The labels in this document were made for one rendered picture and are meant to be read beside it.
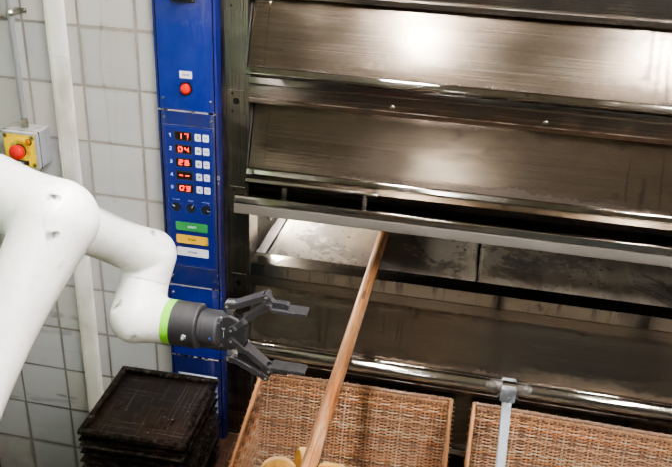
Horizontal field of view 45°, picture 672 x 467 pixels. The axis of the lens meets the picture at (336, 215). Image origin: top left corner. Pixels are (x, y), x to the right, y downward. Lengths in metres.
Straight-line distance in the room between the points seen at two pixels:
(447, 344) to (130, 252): 0.97
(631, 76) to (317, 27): 0.72
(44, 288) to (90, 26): 1.02
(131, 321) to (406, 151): 0.78
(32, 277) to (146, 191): 1.02
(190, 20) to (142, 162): 0.42
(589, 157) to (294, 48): 0.74
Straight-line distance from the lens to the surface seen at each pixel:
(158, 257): 1.67
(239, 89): 2.04
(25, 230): 1.26
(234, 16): 2.00
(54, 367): 2.69
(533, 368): 2.25
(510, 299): 2.15
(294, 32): 1.97
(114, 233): 1.57
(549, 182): 2.00
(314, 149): 2.03
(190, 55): 2.02
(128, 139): 2.19
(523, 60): 1.91
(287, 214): 1.95
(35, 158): 2.26
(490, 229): 1.90
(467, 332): 2.22
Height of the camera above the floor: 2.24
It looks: 25 degrees down
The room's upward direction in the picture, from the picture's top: 3 degrees clockwise
